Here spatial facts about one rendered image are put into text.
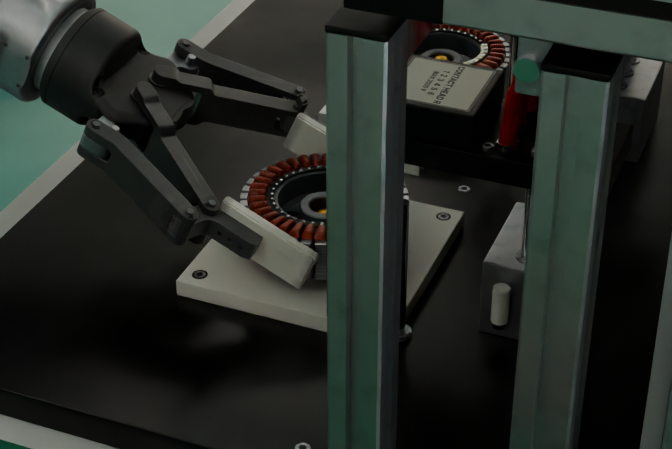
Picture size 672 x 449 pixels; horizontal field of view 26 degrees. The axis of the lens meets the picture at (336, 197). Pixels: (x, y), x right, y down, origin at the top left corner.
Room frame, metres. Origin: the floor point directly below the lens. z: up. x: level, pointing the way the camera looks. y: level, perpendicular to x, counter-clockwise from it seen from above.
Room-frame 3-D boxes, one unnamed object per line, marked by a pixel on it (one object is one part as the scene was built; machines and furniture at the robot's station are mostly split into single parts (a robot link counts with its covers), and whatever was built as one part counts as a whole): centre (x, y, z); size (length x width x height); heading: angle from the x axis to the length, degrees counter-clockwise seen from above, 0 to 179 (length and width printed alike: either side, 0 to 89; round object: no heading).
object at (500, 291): (0.72, -0.10, 0.80); 0.01 x 0.01 x 0.03; 68
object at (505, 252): (0.76, -0.13, 0.80); 0.08 x 0.05 x 0.06; 158
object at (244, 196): (0.81, 0.01, 0.81); 0.11 x 0.11 x 0.04
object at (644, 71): (0.98, -0.22, 0.80); 0.08 x 0.05 x 0.06; 158
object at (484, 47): (1.04, -0.08, 0.80); 0.11 x 0.11 x 0.04
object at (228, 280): (0.81, 0.01, 0.78); 0.15 x 0.15 x 0.01; 68
